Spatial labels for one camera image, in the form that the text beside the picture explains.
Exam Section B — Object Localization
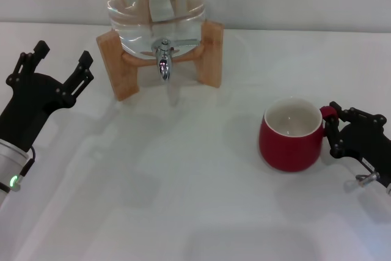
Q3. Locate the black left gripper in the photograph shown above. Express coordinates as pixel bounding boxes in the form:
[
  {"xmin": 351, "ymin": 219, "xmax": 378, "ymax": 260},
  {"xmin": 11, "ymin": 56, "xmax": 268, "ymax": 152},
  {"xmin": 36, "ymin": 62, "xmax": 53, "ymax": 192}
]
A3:
[{"xmin": 0, "ymin": 40, "xmax": 94, "ymax": 152}]

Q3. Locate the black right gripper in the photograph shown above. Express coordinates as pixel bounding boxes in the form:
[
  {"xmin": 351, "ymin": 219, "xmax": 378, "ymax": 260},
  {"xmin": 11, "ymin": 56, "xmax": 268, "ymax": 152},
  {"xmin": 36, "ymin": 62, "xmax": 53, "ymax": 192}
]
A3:
[{"xmin": 323, "ymin": 101, "xmax": 391, "ymax": 187}]

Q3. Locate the red ceramic cup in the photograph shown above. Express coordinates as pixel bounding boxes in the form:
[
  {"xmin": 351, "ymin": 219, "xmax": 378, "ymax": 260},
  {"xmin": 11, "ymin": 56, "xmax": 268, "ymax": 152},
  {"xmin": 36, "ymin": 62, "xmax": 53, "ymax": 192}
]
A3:
[{"xmin": 258, "ymin": 97, "xmax": 338, "ymax": 172}]

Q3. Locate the chrome faucet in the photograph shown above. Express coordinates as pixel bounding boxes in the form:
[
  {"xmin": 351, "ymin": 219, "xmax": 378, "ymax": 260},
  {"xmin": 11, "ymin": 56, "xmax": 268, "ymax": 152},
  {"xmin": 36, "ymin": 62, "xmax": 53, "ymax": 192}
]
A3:
[{"xmin": 151, "ymin": 37, "xmax": 201, "ymax": 82}]

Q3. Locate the wooden dispenser stand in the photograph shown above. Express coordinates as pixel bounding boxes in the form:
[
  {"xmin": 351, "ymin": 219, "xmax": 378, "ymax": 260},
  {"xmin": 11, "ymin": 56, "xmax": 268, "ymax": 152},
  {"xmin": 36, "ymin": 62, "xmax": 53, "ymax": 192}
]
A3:
[{"xmin": 96, "ymin": 20, "xmax": 224, "ymax": 102}]

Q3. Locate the glass water dispenser jar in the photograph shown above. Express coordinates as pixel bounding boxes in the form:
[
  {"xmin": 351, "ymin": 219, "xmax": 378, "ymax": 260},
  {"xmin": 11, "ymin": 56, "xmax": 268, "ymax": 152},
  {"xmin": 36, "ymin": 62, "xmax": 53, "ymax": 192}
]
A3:
[{"xmin": 98, "ymin": 0, "xmax": 207, "ymax": 60}]

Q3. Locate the metal right cable connector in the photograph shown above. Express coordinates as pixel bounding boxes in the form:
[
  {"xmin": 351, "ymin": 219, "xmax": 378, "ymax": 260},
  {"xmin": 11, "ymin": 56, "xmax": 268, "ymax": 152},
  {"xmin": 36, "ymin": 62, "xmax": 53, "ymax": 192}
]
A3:
[{"xmin": 355, "ymin": 171, "xmax": 381, "ymax": 186}]

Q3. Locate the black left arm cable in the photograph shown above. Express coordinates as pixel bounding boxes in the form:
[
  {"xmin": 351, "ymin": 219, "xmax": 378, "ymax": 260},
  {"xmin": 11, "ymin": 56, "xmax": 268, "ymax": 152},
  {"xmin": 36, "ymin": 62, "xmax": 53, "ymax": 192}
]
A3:
[{"xmin": 18, "ymin": 146, "xmax": 36, "ymax": 188}]

